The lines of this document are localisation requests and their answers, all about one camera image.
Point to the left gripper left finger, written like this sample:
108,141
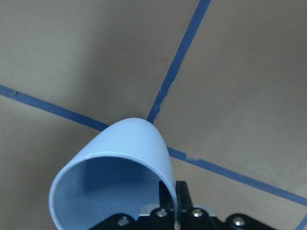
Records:
165,198

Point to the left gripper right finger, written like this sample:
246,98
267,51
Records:
183,196

